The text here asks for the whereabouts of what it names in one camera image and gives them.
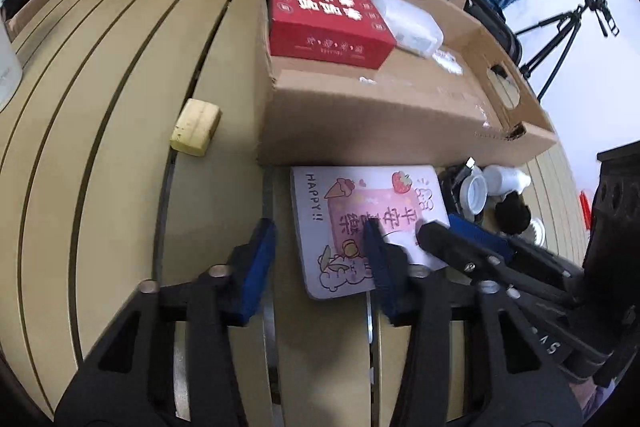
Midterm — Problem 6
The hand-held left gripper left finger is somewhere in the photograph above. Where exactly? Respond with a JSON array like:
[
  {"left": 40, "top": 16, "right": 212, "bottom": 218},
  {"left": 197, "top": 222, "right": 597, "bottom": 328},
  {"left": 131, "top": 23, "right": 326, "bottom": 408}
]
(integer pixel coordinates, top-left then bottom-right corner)
[{"left": 54, "top": 218, "right": 277, "bottom": 427}]

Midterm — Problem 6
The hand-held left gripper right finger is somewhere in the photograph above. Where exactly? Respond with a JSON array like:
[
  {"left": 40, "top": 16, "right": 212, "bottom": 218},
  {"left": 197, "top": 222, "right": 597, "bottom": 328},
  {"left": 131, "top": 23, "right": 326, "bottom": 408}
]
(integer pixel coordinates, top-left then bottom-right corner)
[{"left": 362, "top": 216, "right": 583, "bottom": 427}]

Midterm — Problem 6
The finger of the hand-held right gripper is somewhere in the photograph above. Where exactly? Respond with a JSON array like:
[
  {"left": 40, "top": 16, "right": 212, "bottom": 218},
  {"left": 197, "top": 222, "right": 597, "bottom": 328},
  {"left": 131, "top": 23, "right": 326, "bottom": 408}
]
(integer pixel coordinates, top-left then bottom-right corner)
[
  {"left": 417, "top": 221, "right": 577, "bottom": 304},
  {"left": 447, "top": 213, "right": 572, "bottom": 281}
]

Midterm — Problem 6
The black fuzzy item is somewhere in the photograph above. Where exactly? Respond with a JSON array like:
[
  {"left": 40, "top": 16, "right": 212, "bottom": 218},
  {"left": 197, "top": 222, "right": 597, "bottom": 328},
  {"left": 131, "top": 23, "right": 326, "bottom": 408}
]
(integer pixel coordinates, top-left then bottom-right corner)
[{"left": 494, "top": 192, "right": 532, "bottom": 234}]

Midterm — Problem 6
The white round jar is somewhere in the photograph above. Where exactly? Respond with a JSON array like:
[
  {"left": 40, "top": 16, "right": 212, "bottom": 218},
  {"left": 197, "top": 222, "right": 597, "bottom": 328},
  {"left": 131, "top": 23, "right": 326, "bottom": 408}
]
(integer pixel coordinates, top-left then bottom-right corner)
[{"left": 456, "top": 174, "right": 489, "bottom": 216}]

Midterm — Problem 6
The small white bottle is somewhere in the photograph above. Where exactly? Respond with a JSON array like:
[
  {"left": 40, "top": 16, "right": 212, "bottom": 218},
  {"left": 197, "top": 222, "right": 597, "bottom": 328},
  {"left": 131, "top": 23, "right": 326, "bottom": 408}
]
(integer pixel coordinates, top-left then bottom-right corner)
[{"left": 482, "top": 164, "right": 532, "bottom": 198}]

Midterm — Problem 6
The pink strawberry print tin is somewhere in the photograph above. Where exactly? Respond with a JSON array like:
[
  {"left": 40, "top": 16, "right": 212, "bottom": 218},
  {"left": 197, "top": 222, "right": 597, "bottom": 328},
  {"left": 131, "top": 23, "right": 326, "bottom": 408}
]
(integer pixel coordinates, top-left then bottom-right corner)
[{"left": 290, "top": 164, "right": 453, "bottom": 301}]

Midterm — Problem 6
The shallow cardboard tray box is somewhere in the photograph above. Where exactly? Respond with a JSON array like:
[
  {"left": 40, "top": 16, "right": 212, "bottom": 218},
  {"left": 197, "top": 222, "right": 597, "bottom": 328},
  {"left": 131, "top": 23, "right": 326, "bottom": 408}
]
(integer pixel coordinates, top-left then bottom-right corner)
[{"left": 255, "top": 0, "right": 558, "bottom": 168}]

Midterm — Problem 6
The yellow sponge block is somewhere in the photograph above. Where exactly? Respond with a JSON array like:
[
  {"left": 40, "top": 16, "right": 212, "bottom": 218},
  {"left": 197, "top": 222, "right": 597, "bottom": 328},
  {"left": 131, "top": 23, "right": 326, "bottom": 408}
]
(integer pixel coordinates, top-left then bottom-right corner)
[{"left": 170, "top": 98, "right": 222, "bottom": 156}]

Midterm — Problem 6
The clear plastic container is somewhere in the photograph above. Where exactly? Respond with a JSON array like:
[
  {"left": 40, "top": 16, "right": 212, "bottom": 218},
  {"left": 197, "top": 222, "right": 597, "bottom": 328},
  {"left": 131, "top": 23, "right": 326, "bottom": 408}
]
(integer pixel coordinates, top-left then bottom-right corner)
[{"left": 368, "top": 0, "right": 445, "bottom": 59}]

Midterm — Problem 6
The red printed box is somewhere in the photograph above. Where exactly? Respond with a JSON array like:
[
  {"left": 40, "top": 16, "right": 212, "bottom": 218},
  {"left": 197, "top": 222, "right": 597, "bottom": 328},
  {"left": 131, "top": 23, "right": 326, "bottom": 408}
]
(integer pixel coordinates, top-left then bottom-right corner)
[{"left": 268, "top": 0, "right": 398, "bottom": 68}]

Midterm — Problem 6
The clear plastic wrapper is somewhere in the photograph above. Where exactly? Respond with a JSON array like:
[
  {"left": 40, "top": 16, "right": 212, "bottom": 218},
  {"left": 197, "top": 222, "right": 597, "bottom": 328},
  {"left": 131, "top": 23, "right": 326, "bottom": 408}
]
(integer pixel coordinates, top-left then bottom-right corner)
[{"left": 431, "top": 48, "right": 464, "bottom": 76}]

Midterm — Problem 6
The white thermos bottle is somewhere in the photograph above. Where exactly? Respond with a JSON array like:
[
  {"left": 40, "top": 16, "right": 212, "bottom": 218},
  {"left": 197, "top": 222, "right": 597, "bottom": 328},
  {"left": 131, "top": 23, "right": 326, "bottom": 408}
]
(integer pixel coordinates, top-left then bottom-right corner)
[{"left": 0, "top": 22, "right": 24, "bottom": 111}]

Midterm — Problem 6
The black cable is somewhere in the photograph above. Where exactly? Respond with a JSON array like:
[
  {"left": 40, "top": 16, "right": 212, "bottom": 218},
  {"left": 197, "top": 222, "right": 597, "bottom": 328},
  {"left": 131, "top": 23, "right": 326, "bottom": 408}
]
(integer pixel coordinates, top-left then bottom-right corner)
[{"left": 439, "top": 158, "right": 482, "bottom": 212}]

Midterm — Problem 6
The black tripod with camera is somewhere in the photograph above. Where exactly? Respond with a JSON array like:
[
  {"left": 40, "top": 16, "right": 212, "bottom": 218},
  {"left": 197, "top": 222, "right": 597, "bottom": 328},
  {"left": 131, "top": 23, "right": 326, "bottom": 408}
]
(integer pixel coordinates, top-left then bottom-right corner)
[{"left": 515, "top": 0, "right": 621, "bottom": 101}]

